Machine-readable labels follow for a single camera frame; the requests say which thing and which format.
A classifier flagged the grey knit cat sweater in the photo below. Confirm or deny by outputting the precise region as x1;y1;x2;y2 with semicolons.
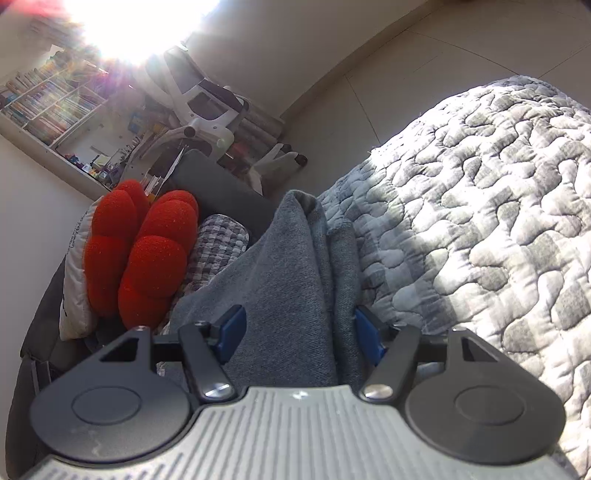
168;191;368;389

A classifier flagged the red knitted knot cushion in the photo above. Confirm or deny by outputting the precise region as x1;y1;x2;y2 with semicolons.
84;180;199;330

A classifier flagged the grey white quilted blanket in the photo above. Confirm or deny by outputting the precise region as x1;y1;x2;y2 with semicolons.
158;75;591;480

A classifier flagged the white office chair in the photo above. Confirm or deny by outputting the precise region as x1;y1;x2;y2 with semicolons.
123;48;308;195

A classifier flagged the white bookshelf with books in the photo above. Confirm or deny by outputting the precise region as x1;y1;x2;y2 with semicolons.
1;46;144;199

